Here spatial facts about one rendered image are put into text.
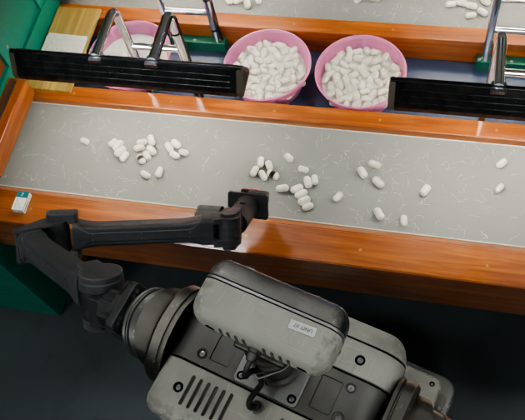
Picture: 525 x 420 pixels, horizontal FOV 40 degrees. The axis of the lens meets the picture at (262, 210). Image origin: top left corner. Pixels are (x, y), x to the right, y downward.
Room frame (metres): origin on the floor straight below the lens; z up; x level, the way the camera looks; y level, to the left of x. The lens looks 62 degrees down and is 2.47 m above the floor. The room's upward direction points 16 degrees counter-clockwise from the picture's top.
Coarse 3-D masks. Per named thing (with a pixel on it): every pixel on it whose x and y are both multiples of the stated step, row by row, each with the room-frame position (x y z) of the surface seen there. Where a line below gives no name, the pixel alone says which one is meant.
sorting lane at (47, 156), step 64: (64, 128) 1.39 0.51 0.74; (128, 128) 1.32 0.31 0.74; (192, 128) 1.26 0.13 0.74; (256, 128) 1.19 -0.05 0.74; (320, 128) 1.13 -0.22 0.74; (64, 192) 1.17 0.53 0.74; (128, 192) 1.11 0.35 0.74; (192, 192) 1.05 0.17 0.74; (320, 192) 0.93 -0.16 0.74; (384, 192) 0.88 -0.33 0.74; (448, 192) 0.82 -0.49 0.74; (512, 192) 0.77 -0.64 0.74
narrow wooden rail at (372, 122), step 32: (64, 96) 1.49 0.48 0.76; (96, 96) 1.46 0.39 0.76; (128, 96) 1.42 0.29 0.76; (160, 96) 1.39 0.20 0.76; (352, 128) 1.09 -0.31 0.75; (384, 128) 1.06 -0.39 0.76; (416, 128) 1.03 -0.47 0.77; (448, 128) 1.00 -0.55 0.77; (480, 128) 0.97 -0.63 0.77; (512, 128) 0.94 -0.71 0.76
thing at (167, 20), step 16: (112, 16) 1.39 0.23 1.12; (128, 32) 1.42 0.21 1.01; (160, 32) 1.29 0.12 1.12; (176, 32) 1.35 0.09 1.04; (96, 48) 1.30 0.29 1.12; (128, 48) 1.42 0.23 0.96; (144, 48) 1.40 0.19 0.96; (160, 48) 1.25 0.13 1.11; (176, 48) 1.36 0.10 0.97; (144, 64) 1.21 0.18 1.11
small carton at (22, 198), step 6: (18, 192) 1.18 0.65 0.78; (24, 192) 1.17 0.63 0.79; (18, 198) 1.16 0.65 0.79; (24, 198) 1.15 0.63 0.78; (30, 198) 1.16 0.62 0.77; (12, 204) 1.15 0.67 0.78; (18, 204) 1.14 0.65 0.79; (24, 204) 1.14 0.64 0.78; (12, 210) 1.13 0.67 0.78; (18, 210) 1.12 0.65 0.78; (24, 210) 1.12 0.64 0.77
